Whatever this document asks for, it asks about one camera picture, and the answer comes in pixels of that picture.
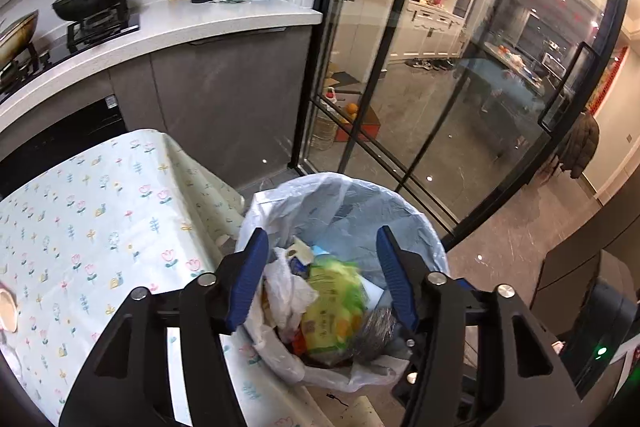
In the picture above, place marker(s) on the crumpled white plastic bag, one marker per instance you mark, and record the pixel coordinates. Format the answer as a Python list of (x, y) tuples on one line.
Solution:
[(285, 292)]

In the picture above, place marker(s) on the brass coloured pan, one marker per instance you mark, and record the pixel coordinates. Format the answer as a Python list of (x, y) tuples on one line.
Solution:
[(17, 37)]

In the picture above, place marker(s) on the cluttered dining table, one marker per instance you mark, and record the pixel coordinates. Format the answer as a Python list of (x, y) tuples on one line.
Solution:
[(515, 77)]

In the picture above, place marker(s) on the dark puffer coat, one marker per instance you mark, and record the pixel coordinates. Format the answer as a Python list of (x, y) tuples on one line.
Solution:
[(580, 142)]

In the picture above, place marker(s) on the waste bin with white liner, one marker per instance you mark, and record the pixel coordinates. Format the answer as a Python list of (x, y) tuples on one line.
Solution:
[(370, 212)]

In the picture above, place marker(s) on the black gas stove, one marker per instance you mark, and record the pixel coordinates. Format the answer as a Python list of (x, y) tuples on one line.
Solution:
[(100, 24)]

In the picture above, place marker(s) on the glass sliding door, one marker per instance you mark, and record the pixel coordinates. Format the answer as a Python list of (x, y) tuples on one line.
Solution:
[(450, 132)]

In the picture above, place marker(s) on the row of shoes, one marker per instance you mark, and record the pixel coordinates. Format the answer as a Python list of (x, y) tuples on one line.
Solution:
[(427, 64)]

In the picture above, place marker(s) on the white round object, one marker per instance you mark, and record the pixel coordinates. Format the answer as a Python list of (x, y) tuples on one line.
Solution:
[(7, 309)]

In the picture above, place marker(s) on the floral tablecloth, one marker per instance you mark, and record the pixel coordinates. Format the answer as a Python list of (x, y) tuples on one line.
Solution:
[(100, 207)]

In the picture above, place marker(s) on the yellow green snack bag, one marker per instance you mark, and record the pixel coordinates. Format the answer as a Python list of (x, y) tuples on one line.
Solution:
[(330, 302)]

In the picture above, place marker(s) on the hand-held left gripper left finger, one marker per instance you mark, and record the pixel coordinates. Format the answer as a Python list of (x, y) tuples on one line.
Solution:
[(247, 277)]

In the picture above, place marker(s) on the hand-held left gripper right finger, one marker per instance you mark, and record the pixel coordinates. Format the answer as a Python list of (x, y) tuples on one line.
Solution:
[(395, 277)]

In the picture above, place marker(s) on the black built-in appliance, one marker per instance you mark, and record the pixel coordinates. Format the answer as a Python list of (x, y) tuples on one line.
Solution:
[(60, 142)]

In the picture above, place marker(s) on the cardboard box with oranges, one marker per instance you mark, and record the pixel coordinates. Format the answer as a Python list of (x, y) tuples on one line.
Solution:
[(352, 117)]

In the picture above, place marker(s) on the steel wool scourer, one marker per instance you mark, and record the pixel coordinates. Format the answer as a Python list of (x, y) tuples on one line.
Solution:
[(375, 332)]

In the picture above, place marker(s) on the white top kitchen counter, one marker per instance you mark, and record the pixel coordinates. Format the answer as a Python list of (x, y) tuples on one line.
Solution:
[(200, 72)]

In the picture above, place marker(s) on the blue white wipes packet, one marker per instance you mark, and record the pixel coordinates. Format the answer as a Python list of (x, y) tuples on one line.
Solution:
[(320, 253)]

